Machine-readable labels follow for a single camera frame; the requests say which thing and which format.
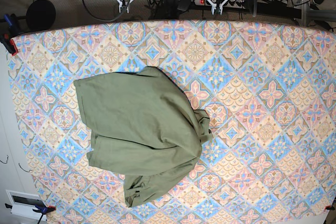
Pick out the green t-shirt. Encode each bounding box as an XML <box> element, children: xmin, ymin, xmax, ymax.
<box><xmin>74</xmin><ymin>67</ymin><xmax>212</xmax><ymax>207</ymax></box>

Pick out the white power strip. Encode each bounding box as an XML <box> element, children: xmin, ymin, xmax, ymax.
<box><xmin>194</xmin><ymin>0</ymin><xmax>240</xmax><ymax>6</ymax></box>

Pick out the black round stool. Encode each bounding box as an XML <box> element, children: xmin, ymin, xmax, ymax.
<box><xmin>26</xmin><ymin>0</ymin><xmax>56</xmax><ymax>31</ymax></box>

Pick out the patterned tablecloth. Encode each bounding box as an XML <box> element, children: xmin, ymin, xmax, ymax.
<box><xmin>6</xmin><ymin>20</ymin><xmax>335</xmax><ymax>223</ymax></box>

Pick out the blue clamp bottom left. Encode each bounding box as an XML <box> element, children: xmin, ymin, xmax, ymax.
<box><xmin>4</xmin><ymin>202</ymin><xmax>56</xmax><ymax>224</ymax></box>

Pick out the orange clamp bottom right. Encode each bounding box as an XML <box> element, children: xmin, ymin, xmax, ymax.
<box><xmin>325</xmin><ymin>205</ymin><xmax>335</xmax><ymax>211</ymax></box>

